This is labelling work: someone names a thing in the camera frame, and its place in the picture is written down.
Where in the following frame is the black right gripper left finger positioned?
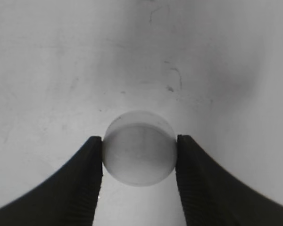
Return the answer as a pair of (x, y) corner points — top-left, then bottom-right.
(0, 137), (103, 226)

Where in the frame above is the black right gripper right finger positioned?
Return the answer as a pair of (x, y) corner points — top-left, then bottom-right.
(175, 135), (283, 226)

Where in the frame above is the white ribbed bottle cap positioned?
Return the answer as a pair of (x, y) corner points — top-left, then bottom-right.
(102, 111), (177, 187)

